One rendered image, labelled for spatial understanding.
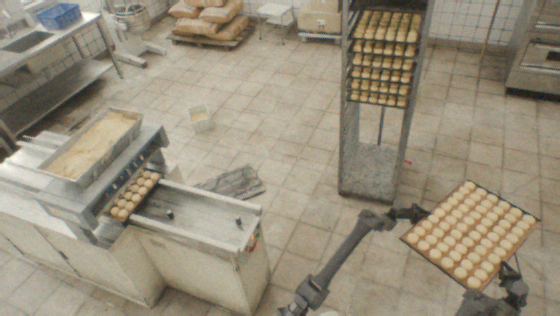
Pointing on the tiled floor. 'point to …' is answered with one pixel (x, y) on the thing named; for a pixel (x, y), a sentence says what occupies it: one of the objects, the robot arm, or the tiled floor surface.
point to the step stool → (278, 15)
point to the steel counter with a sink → (17, 122)
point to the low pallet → (212, 39)
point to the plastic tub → (200, 118)
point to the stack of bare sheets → (234, 184)
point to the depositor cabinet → (120, 266)
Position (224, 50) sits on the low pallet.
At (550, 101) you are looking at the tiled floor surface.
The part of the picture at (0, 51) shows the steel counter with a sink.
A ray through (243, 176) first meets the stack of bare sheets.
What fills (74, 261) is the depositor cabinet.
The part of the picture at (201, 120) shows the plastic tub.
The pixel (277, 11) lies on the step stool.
